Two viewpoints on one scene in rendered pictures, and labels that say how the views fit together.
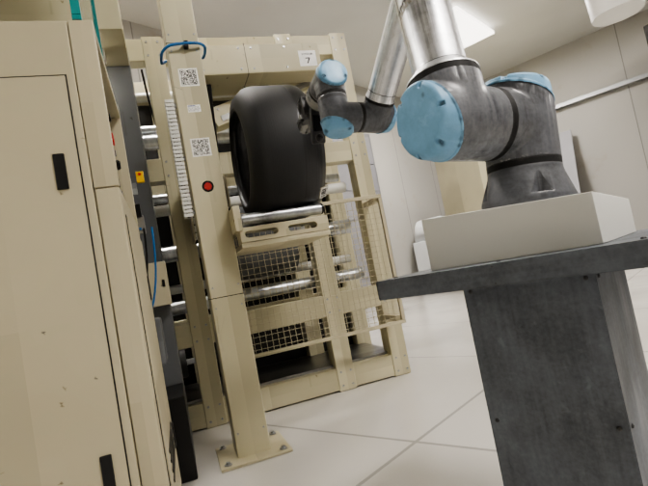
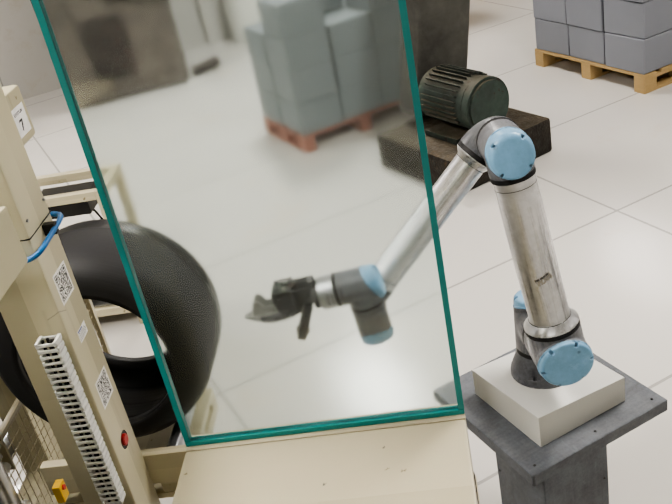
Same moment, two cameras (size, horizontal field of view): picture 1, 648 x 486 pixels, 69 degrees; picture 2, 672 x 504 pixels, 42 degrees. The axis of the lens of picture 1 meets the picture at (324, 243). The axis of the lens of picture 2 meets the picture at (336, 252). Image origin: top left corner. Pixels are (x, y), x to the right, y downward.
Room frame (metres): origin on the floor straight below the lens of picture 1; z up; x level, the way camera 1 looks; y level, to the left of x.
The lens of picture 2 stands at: (0.57, 1.67, 2.36)
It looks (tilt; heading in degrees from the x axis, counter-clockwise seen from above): 28 degrees down; 296
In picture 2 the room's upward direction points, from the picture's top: 12 degrees counter-clockwise
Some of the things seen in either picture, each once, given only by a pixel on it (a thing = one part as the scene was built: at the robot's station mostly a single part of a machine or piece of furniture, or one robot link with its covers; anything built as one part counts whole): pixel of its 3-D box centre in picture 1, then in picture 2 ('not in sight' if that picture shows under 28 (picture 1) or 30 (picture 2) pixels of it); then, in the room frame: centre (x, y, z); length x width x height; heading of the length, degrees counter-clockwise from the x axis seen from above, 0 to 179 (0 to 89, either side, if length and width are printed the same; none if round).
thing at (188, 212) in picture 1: (179, 159); (83, 422); (1.86, 0.50, 1.19); 0.05 x 0.04 x 0.48; 18
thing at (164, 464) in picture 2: (231, 226); (119, 469); (1.96, 0.36, 0.90); 0.40 x 0.03 x 0.10; 18
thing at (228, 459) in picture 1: (252, 448); not in sight; (1.91, 0.43, 0.01); 0.27 x 0.27 x 0.02; 18
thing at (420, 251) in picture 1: (438, 253); not in sight; (8.16, -1.89, 0.61); 0.64 x 0.53 x 1.23; 139
